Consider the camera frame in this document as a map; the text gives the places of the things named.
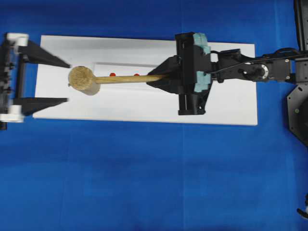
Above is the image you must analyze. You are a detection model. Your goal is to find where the black clamp at lower right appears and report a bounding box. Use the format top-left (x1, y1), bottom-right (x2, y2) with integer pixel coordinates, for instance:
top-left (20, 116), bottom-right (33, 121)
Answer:
top-left (296, 194), bottom-right (308, 220)

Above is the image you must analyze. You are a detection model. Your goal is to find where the large white foam board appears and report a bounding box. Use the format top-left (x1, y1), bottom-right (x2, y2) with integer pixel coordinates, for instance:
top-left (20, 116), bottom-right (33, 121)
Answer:
top-left (34, 35), bottom-right (258, 126)

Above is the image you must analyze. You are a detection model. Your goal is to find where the black block at left edge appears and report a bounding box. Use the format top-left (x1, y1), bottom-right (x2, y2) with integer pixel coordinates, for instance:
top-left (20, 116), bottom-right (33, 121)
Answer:
top-left (0, 122), bottom-right (7, 130)

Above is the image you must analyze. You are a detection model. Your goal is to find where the wooden mallet hammer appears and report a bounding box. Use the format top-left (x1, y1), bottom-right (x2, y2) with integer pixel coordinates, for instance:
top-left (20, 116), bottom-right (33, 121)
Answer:
top-left (68, 66), bottom-right (169, 96)

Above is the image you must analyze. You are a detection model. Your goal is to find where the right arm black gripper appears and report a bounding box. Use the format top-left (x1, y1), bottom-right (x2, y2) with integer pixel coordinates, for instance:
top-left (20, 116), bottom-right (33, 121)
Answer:
top-left (146, 32), bottom-right (213, 116)

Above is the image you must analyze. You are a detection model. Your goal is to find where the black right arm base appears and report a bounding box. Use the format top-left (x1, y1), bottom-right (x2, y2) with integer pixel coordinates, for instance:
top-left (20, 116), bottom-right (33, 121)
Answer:
top-left (287, 0), bottom-right (308, 146)

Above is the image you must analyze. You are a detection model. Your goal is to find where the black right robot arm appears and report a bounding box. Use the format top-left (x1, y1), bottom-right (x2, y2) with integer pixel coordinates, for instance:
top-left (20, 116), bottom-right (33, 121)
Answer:
top-left (148, 32), bottom-right (308, 116)

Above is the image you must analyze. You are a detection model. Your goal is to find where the small white raised block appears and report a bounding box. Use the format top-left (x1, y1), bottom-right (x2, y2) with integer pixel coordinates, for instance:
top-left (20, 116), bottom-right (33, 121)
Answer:
top-left (92, 62), bottom-right (161, 92)

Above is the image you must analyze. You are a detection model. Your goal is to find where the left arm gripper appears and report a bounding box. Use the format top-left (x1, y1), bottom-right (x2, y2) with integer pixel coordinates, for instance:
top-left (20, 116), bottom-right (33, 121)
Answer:
top-left (0, 33), bottom-right (71, 123)

